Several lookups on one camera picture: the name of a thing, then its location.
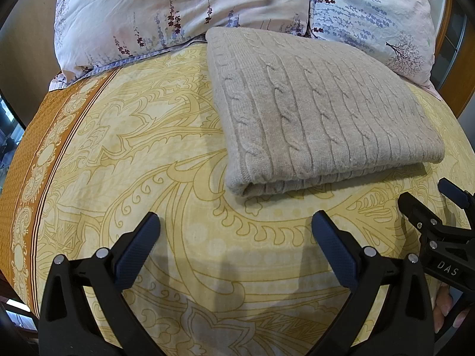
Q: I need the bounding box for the wooden framed glass door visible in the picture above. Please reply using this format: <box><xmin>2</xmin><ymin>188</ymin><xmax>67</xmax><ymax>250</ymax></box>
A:
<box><xmin>432</xmin><ymin>0</ymin><xmax>469</xmax><ymax>119</ymax></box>

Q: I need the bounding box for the white floral pillow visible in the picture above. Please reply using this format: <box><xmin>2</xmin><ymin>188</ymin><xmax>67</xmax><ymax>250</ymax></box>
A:
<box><xmin>50</xmin><ymin>0</ymin><xmax>316</xmax><ymax>91</ymax></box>

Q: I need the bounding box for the person's right hand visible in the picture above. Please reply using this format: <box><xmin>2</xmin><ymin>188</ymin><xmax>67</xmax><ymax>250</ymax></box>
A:
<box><xmin>432</xmin><ymin>285</ymin><xmax>469</xmax><ymax>336</ymax></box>

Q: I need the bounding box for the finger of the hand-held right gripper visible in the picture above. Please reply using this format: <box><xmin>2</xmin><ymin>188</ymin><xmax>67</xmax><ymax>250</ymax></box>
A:
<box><xmin>398</xmin><ymin>192</ymin><xmax>451</xmax><ymax>238</ymax></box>
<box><xmin>437</xmin><ymin>178</ymin><xmax>475</xmax><ymax>210</ymax></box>

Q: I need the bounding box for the beige cable knit sweater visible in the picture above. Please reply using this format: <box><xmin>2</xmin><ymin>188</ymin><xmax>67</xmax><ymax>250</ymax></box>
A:
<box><xmin>205</xmin><ymin>27</ymin><xmax>446</xmax><ymax>196</ymax></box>

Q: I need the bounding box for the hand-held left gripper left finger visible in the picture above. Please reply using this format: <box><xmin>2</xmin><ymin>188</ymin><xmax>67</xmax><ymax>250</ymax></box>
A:
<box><xmin>39</xmin><ymin>211</ymin><xmax>175</xmax><ymax>356</ymax></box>

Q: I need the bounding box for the blue floral pillow pink border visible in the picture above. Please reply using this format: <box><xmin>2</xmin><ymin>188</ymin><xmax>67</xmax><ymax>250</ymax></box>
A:
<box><xmin>308</xmin><ymin>0</ymin><xmax>442</xmax><ymax>99</ymax></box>

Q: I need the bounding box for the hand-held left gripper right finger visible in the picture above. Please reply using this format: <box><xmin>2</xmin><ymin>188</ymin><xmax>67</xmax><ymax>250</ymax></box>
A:
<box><xmin>306</xmin><ymin>210</ymin><xmax>436</xmax><ymax>356</ymax></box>

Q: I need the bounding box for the yellow patterned bedsheet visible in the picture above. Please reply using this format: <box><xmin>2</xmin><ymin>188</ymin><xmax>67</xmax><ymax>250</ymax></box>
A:
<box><xmin>0</xmin><ymin>42</ymin><xmax>475</xmax><ymax>356</ymax></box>

